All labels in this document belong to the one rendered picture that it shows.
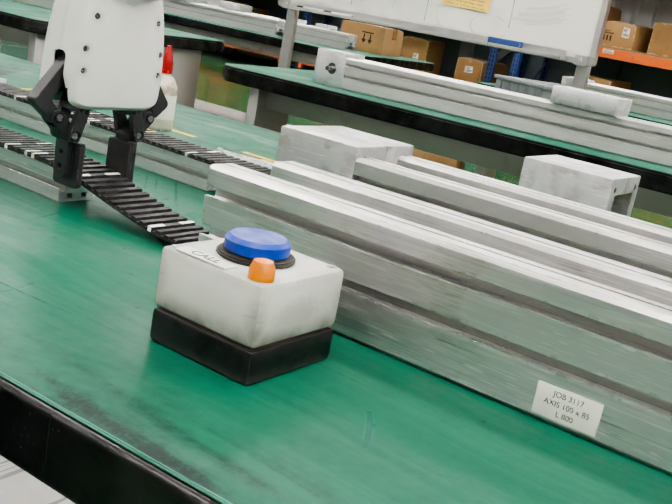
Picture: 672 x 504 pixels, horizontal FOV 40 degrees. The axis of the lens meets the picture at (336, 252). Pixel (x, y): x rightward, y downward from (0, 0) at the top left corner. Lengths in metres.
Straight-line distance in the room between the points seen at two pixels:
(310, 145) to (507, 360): 0.37
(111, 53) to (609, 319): 0.47
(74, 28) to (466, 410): 0.45
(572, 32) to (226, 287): 3.20
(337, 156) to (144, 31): 0.20
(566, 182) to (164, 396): 0.60
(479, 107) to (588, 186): 1.41
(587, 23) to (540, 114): 1.36
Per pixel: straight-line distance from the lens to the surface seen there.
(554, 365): 0.56
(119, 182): 0.85
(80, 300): 0.62
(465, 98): 2.39
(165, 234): 0.76
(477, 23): 3.81
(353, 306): 0.61
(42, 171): 0.88
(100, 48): 0.80
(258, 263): 0.51
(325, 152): 0.85
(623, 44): 10.56
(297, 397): 0.52
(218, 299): 0.52
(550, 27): 3.69
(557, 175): 1.00
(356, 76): 2.54
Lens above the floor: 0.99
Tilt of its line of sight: 15 degrees down
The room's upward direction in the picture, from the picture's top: 11 degrees clockwise
